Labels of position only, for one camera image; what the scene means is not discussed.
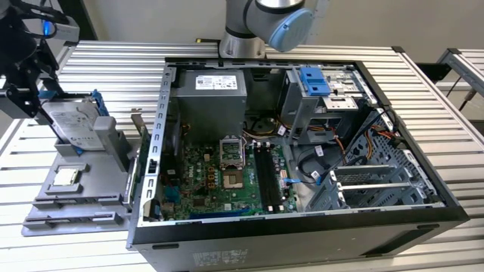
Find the metal socket cover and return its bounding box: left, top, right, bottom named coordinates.
left=219, top=135, right=247, bottom=170

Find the grey plastic parts rack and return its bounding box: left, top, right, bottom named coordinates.
left=22, top=112, right=152, bottom=237

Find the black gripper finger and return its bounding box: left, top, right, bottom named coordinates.
left=0, top=84, right=43, bottom=120
left=39, top=42, right=67, bottom=96

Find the black RAM slot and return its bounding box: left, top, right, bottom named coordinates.
left=254, top=143, right=272, bottom=214
left=263, top=143, right=282, bottom=214
left=258, top=143, right=278, bottom=214

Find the black metal post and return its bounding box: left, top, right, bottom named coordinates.
left=70, top=0, right=99, bottom=46

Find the black looped wire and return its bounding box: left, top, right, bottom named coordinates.
left=296, top=146, right=344, bottom=186

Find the black open PC case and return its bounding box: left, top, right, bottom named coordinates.
left=126, top=56, right=471, bottom=272

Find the blue plastic drive latch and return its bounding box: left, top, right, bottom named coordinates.
left=300, top=67, right=328, bottom=96

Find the blue expansion slot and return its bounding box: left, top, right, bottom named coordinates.
left=188, top=209, right=252, bottom=219

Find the CPU socket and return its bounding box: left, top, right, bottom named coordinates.
left=222, top=169, right=246, bottom=190

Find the green motherboard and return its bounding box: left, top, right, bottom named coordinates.
left=159, top=138, right=300, bottom=220

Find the metal disk bay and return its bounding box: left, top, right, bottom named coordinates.
left=308, top=164, right=440, bottom=212

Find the yellow black wire bundle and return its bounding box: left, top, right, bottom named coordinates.
left=242, top=117, right=290, bottom=142

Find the grey metal drive cage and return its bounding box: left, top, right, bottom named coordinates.
left=279, top=66, right=374, bottom=145

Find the silver camera box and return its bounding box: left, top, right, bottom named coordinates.
left=40, top=16, right=82, bottom=43

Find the orange power wire black plug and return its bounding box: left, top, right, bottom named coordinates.
left=331, top=124, right=406, bottom=167

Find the silver CPU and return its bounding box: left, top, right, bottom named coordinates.
left=52, top=169, right=83, bottom=186

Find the green graphics card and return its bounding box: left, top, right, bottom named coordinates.
left=127, top=112, right=152, bottom=205

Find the hard disk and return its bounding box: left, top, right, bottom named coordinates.
left=38, top=89, right=111, bottom=156

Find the grey power supply unit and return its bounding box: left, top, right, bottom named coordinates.
left=176, top=70, right=248, bottom=142

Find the black data wire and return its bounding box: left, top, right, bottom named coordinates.
left=376, top=104, right=400, bottom=142

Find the aluminium frame rail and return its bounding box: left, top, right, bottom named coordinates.
left=436, top=48, right=484, bottom=122

